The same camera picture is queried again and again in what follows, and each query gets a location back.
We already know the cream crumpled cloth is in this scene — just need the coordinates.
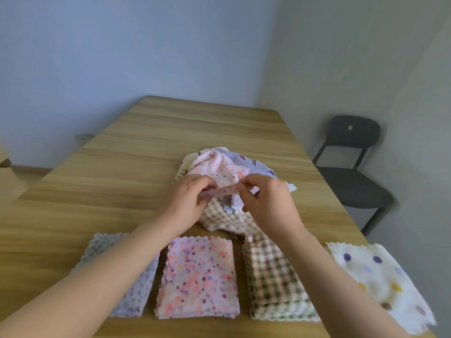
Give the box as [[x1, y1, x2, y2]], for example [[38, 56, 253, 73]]
[[175, 150, 205, 185]]

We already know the person's right hand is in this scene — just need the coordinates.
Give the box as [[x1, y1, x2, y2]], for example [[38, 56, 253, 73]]
[[236, 174, 308, 240]]

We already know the stack of lavender dotted cloths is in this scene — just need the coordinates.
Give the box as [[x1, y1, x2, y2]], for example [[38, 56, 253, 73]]
[[70, 232, 161, 319]]

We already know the dark grey plastic chair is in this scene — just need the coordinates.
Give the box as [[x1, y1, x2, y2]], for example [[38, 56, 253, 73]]
[[312, 115, 395, 237]]

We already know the person's left forearm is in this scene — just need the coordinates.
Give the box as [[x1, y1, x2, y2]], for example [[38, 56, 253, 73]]
[[0, 217, 192, 338]]

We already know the white polka dot cloth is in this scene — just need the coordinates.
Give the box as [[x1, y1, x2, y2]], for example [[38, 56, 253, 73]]
[[326, 242, 437, 335]]

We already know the person's left hand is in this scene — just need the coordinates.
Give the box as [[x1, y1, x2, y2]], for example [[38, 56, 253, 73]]
[[157, 174, 219, 237]]

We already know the person's right forearm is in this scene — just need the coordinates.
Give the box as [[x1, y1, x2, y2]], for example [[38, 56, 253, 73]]
[[265, 227, 413, 338]]

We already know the stack of green checked cloths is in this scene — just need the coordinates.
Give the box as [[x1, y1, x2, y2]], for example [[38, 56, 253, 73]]
[[242, 234, 321, 322]]

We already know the pink spotted cloth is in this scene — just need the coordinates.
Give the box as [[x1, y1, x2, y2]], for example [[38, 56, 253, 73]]
[[190, 148, 259, 209]]

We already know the beige checked crumpled cloth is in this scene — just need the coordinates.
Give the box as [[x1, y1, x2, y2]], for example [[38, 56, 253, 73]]
[[198, 196, 263, 239]]

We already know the stack of pink spotted cloths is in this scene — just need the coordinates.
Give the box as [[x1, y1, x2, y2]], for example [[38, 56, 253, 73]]
[[154, 236, 241, 320]]

